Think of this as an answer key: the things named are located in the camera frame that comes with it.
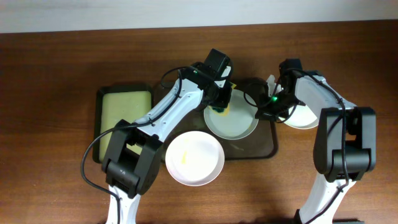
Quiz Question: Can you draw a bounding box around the green yellow scrub sponge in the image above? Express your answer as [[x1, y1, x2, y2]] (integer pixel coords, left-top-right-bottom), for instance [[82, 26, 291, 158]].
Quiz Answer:
[[210, 82, 236, 113]]

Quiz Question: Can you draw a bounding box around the pale green plate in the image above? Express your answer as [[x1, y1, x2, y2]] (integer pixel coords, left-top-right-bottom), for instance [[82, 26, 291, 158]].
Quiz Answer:
[[284, 105, 318, 129]]

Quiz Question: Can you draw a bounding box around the pale blue plate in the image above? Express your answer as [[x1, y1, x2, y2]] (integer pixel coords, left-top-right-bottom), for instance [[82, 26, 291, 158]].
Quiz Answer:
[[203, 90, 259, 140]]

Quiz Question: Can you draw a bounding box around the pale pink plate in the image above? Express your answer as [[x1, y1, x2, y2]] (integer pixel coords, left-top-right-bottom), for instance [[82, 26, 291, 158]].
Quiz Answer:
[[165, 131, 225, 187]]

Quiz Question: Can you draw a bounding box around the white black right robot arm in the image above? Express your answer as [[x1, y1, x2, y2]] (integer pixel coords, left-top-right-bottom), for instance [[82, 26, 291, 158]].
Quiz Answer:
[[256, 58, 376, 223]]

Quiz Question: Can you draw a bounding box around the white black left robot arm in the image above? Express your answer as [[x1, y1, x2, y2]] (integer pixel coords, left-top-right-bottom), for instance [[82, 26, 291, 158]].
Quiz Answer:
[[101, 49, 233, 223]]

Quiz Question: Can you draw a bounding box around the large brown tray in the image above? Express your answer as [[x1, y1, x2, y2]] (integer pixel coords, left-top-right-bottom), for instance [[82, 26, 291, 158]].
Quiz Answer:
[[162, 78, 279, 160]]

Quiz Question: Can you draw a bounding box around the small black tray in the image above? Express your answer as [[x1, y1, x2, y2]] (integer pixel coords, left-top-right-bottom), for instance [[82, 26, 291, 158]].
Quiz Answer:
[[92, 83, 155, 164]]

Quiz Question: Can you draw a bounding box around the yellow-green foam pad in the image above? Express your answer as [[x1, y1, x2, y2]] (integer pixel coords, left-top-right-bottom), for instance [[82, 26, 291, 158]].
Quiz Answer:
[[98, 90, 153, 162]]

